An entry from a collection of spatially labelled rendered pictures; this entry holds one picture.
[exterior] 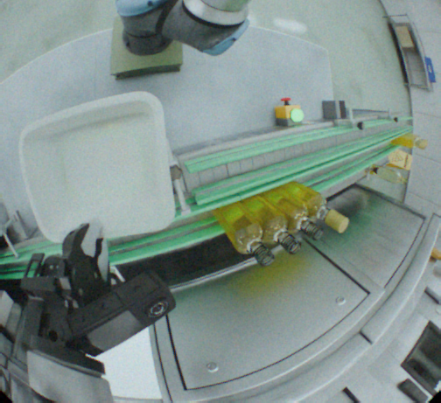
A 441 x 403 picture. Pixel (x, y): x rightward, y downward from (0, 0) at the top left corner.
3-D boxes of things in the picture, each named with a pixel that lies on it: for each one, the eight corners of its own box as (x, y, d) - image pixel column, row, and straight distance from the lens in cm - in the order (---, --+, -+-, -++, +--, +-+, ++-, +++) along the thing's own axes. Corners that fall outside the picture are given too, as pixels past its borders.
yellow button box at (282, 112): (276, 125, 71) (288, 126, 65) (272, 105, 71) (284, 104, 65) (290, 122, 76) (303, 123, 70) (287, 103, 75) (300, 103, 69)
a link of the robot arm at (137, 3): (140, -4, 55) (138, -35, 45) (186, 10, 51) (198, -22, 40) (112, 31, 50) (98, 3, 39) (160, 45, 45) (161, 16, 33)
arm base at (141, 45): (129, 15, 63) (124, -2, 55) (178, 14, 61) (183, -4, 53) (118, 57, 57) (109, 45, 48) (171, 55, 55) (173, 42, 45)
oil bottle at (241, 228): (212, 213, 53) (242, 261, 37) (206, 195, 51) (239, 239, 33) (230, 206, 54) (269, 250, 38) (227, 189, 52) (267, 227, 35)
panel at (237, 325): (54, 302, 79) (42, 377, 70) (49, 296, 78) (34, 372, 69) (302, 232, 62) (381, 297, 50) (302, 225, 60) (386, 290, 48)
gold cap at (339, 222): (322, 224, 42) (336, 233, 39) (328, 209, 41) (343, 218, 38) (331, 224, 44) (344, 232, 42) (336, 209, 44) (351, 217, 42)
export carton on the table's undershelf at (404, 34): (394, 25, 589) (406, 25, 582) (399, 32, 628) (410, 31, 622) (402, 46, 563) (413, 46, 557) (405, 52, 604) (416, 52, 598)
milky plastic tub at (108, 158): (44, 127, 37) (16, 130, 31) (161, 98, 30) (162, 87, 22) (64, 218, 39) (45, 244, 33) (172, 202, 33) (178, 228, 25)
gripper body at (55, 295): (33, 246, 25) (7, 332, 21) (85, 241, 20) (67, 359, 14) (65, 288, 29) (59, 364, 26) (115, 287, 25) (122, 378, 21)
